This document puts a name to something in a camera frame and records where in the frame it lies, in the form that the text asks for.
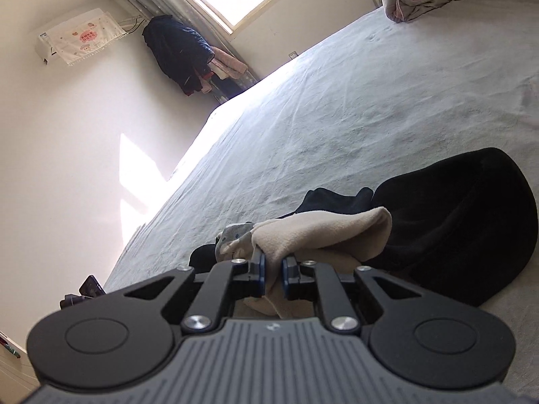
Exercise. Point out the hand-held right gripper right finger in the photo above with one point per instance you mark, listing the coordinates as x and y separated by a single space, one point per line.
285 277

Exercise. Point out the printed air conditioner cover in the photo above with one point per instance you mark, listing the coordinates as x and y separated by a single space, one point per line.
84 35

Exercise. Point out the black smartphone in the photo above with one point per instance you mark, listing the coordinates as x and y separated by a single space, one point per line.
90 287

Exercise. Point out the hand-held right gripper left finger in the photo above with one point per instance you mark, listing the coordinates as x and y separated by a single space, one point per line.
262 277

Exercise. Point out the pink hanging clothes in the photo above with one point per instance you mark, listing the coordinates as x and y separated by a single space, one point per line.
227 65

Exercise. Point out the grey patterned small cloth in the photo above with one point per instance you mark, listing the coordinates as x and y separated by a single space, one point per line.
233 235

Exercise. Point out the dark blue hanging jacket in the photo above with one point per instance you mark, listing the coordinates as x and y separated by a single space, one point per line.
177 46

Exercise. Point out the white air conditioner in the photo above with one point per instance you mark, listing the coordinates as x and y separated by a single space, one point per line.
44 52

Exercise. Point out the black fleece garment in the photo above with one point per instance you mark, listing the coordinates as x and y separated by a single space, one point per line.
454 227

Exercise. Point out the wall socket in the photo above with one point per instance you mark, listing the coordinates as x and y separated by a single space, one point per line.
293 54

